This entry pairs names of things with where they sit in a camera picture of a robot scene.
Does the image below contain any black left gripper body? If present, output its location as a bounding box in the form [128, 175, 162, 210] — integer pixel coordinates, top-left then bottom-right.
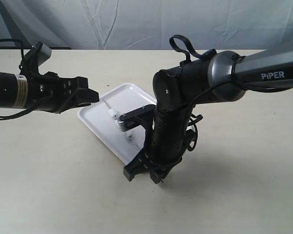
[26, 72, 76, 114]

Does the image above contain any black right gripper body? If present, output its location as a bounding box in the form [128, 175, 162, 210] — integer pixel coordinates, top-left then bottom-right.
[136, 117, 188, 171]

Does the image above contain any thin metal skewer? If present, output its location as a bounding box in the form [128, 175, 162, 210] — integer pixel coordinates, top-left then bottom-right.
[103, 101, 151, 175]

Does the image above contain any white marshmallow bottom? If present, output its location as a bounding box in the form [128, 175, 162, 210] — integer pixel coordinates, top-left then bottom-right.
[125, 132, 133, 141]

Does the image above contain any white marshmallow top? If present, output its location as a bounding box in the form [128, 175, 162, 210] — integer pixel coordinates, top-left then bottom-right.
[108, 109, 119, 120]

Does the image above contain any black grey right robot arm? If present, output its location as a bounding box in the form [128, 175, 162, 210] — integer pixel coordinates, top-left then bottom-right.
[120, 46, 293, 183]

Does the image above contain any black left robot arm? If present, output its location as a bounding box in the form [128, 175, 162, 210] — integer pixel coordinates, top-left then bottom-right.
[0, 72, 100, 114]

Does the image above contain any white rectangular plastic tray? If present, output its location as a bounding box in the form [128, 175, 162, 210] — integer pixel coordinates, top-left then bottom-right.
[77, 83, 158, 170]

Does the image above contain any grey-blue fabric backdrop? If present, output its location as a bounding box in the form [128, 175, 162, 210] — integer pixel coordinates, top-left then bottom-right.
[0, 0, 293, 50]

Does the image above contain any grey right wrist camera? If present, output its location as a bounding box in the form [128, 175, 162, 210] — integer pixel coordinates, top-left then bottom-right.
[118, 104, 156, 132]

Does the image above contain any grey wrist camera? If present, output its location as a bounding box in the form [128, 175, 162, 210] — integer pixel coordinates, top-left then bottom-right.
[118, 104, 156, 132]
[19, 41, 52, 74]

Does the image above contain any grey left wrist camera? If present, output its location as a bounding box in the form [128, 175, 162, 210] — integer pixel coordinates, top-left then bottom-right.
[19, 41, 52, 74]

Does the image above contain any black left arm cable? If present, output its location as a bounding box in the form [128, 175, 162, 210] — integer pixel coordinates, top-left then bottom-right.
[0, 38, 25, 120]

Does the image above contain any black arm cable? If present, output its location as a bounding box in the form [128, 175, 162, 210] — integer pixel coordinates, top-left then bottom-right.
[146, 35, 293, 171]
[0, 38, 25, 120]

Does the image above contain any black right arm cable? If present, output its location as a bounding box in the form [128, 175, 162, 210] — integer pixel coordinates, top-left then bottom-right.
[146, 35, 293, 171]

